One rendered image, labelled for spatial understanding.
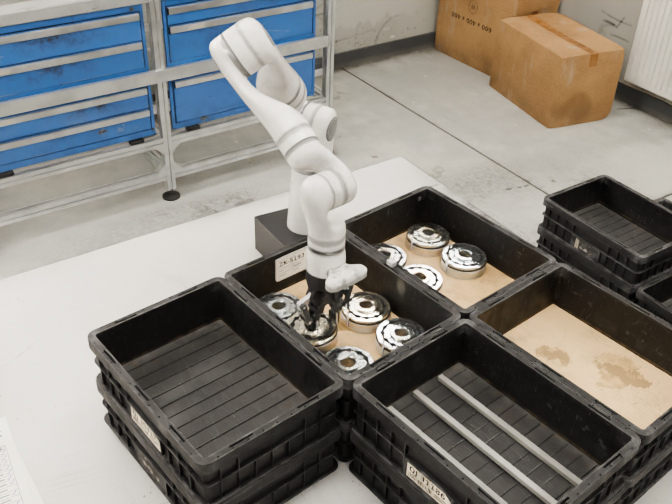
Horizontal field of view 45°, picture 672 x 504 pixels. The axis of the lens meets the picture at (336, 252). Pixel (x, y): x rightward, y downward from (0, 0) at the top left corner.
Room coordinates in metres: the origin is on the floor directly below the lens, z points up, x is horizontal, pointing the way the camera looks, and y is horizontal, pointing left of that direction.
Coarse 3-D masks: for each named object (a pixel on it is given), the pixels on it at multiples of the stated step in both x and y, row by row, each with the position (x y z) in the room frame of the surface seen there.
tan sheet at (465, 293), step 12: (396, 240) 1.61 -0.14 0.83; (408, 252) 1.57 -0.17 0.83; (408, 264) 1.52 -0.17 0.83; (420, 264) 1.52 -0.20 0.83; (432, 264) 1.52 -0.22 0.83; (444, 276) 1.48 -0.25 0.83; (492, 276) 1.48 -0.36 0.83; (504, 276) 1.49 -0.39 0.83; (444, 288) 1.43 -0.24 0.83; (456, 288) 1.43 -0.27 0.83; (468, 288) 1.43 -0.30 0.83; (480, 288) 1.44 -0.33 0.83; (492, 288) 1.44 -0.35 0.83; (456, 300) 1.39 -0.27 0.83; (468, 300) 1.39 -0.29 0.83
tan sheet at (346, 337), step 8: (304, 280) 1.44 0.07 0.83; (288, 288) 1.41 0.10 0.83; (296, 288) 1.41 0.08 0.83; (304, 288) 1.41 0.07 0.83; (296, 296) 1.38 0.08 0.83; (304, 296) 1.38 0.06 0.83; (344, 296) 1.39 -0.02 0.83; (328, 304) 1.36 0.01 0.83; (328, 312) 1.33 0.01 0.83; (344, 328) 1.28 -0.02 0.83; (344, 336) 1.26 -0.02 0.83; (352, 336) 1.26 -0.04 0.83; (360, 336) 1.26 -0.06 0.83; (368, 336) 1.26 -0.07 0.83; (336, 344) 1.23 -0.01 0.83; (344, 344) 1.23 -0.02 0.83; (352, 344) 1.23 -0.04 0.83; (360, 344) 1.23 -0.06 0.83; (368, 344) 1.24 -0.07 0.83; (368, 352) 1.21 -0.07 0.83; (376, 352) 1.21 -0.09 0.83
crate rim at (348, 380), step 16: (304, 240) 1.45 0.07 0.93; (352, 240) 1.46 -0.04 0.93; (272, 256) 1.39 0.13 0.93; (368, 256) 1.41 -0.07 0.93; (240, 272) 1.33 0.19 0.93; (400, 272) 1.35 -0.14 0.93; (240, 288) 1.28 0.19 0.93; (416, 288) 1.30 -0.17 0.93; (256, 304) 1.23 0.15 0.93; (448, 320) 1.20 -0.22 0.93; (320, 352) 1.10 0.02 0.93; (400, 352) 1.10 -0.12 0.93; (336, 368) 1.06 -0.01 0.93; (368, 368) 1.06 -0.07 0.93; (352, 384) 1.03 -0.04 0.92
